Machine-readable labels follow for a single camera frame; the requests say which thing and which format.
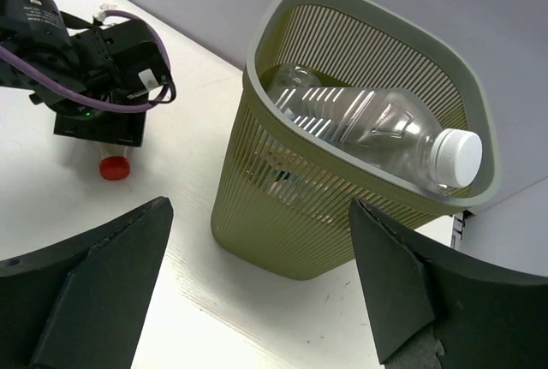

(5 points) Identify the olive green ribbed bin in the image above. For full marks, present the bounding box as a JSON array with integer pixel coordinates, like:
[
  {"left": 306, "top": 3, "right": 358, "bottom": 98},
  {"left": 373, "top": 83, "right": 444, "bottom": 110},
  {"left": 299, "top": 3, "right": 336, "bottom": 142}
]
[{"left": 211, "top": 0, "right": 501, "bottom": 280}]

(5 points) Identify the clear bottle blue-white cap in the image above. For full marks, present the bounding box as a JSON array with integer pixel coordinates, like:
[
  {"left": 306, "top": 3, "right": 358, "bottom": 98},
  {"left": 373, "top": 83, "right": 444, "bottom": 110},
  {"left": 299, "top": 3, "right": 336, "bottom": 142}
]
[{"left": 249, "top": 135, "right": 330, "bottom": 205}]

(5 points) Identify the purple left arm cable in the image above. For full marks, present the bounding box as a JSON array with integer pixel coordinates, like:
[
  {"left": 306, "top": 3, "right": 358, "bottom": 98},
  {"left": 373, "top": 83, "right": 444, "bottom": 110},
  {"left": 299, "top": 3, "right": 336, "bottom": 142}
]
[{"left": 0, "top": 9, "right": 172, "bottom": 113}]

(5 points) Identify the clear bottle green orange label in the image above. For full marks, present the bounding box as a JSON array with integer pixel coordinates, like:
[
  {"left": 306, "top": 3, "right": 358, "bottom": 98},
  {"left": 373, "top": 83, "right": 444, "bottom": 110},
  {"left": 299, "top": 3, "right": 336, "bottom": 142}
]
[{"left": 266, "top": 63, "right": 483, "bottom": 194}]

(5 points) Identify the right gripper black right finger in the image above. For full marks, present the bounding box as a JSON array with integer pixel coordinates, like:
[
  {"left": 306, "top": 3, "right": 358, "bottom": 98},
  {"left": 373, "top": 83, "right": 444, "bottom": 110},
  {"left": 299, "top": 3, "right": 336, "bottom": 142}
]
[{"left": 349, "top": 200, "right": 547, "bottom": 368}]

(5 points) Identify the aluminium table rail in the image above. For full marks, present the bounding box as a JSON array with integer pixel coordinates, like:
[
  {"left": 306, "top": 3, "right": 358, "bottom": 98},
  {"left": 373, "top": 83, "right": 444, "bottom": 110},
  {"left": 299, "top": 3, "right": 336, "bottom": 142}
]
[{"left": 450, "top": 210, "right": 475, "bottom": 252}]

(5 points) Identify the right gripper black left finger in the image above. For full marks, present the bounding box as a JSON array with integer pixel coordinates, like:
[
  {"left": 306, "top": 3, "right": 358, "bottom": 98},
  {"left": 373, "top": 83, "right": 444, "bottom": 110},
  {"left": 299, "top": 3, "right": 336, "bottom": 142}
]
[{"left": 1, "top": 197, "right": 174, "bottom": 368}]

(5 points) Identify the clear bottle red cap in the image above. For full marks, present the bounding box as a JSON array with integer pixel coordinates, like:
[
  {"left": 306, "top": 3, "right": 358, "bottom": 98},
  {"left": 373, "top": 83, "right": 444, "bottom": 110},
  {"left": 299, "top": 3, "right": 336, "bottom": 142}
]
[{"left": 95, "top": 142, "right": 131, "bottom": 181}]

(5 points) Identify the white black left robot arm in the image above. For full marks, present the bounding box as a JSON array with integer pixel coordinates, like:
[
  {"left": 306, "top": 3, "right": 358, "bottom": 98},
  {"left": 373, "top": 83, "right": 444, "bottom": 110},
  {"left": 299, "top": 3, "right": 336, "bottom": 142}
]
[{"left": 1, "top": 0, "right": 176, "bottom": 147}]

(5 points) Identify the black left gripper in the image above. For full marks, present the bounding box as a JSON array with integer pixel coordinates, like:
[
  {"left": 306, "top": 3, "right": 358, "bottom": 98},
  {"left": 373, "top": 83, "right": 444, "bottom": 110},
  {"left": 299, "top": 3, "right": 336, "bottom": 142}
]
[{"left": 53, "top": 20, "right": 174, "bottom": 146}]

